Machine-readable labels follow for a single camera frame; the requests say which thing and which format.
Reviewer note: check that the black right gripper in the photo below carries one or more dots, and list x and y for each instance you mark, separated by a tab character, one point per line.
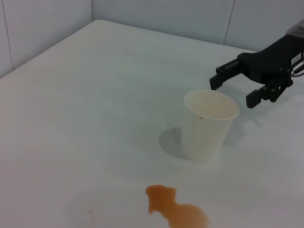
268	61

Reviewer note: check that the orange brown liquid stain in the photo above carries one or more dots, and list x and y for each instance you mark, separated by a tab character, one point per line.
171	204

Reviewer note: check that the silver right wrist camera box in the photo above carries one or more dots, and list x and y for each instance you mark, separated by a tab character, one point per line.
298	26

